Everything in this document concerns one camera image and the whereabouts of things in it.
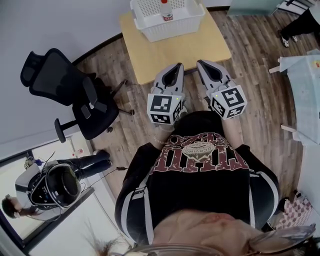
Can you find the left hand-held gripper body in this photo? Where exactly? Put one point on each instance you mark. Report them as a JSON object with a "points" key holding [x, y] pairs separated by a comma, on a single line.
{"points": [[161, 105]]}

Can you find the glass table with wooden legs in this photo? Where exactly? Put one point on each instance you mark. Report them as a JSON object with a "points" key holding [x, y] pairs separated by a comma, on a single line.
{"points": [[307, 95]]}

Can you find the white perforated plastic basket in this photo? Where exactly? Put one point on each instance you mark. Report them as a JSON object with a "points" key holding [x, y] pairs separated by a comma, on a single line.
{"points": [[170, 18]]}

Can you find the person's black printed sweatshirt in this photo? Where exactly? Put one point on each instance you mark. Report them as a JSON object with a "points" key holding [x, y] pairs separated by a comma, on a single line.
{"points": [[200, 185]]}

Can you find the black mesh office chair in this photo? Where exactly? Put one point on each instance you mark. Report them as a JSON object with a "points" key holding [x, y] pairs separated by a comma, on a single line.
{"points": [[65, 85]]}

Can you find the frosted glass table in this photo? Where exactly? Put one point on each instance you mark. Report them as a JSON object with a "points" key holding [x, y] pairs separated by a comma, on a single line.
{"points": [[252, 7]]}

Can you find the person's left hand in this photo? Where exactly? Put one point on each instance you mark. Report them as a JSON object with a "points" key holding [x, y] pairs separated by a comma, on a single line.
{"points": [[183, 110]]}

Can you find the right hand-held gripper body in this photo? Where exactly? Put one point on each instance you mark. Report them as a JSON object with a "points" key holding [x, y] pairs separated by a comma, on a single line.
{"points": [[228, 102]]}

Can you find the small light wooden table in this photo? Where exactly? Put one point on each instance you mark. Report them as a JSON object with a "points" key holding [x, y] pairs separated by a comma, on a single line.
{"points": [[175, 50]]}

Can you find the clear bottle with red label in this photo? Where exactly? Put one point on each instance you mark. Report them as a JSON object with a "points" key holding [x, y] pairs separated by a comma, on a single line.
{"points": [[167, 11]]}

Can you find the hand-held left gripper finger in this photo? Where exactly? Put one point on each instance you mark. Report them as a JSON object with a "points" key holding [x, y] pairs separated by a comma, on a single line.
{"points": [[180, 77], [163, 73]]}

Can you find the person's right forearm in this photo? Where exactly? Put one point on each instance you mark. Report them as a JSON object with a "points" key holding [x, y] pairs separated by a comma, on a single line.
{"points": [[231, 132]]}

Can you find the black phone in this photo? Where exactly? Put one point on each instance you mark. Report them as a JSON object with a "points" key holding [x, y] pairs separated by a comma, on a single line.
{"points": [[85, 112]]}

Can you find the person's face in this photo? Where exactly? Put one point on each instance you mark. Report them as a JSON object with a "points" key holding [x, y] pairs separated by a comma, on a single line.
{"points": [[200, 232]]}

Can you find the person's eyeglasses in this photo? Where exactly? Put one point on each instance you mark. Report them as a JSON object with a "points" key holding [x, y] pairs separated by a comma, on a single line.
{"points": [[280, 238]]}

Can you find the black and white helmet rig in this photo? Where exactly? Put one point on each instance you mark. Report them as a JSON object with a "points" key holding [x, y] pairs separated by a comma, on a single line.
{"points": [[60, 186]]}

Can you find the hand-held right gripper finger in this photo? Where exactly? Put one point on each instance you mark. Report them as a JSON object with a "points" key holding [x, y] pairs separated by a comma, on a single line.
{"points": [[217, 70], [203, 75]]}

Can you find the pink checked cloth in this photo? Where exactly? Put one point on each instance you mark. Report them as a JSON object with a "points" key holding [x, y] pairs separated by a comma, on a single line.
{"points": [[296, 212]]}

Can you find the person's left forearm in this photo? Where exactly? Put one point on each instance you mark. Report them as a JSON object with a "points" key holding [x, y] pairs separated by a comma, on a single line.
{"points": [[162, 133]]}

